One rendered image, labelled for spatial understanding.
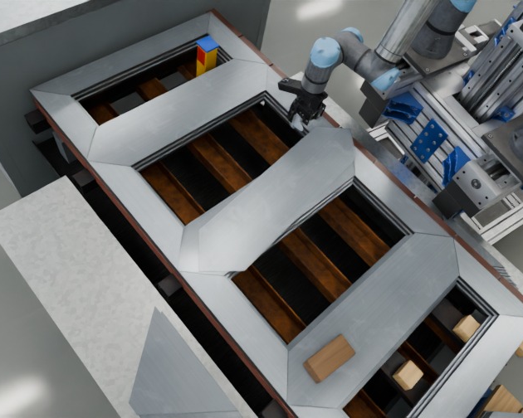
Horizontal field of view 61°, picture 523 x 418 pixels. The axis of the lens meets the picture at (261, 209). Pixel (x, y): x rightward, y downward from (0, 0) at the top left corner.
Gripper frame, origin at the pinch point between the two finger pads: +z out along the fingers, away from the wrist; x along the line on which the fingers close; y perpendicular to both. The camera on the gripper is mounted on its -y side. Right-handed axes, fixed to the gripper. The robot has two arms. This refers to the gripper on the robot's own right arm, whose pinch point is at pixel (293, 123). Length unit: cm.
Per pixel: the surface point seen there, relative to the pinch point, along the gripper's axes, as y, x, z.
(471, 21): -33, 254, 86
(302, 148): 9.1, -4.0, 1.0
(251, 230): 21.3, -37.7, 1.0
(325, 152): 14.8, 1.7, 1.0
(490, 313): 86, 2, 3
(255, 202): 15.1, -30.6, 1.0
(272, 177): 11.4, -19.9, 1.0
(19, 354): -17, -114, 86
